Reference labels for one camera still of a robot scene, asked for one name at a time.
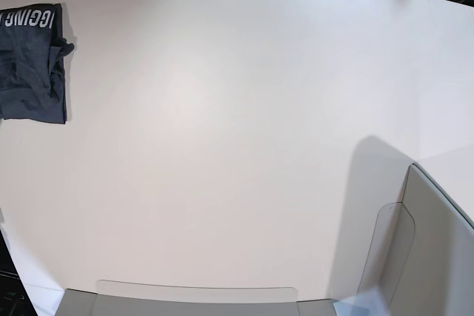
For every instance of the dark blue t-shirt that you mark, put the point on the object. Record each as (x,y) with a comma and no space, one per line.
(33,79)

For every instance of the grey bin right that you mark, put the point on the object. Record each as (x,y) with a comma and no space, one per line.
(420,260)

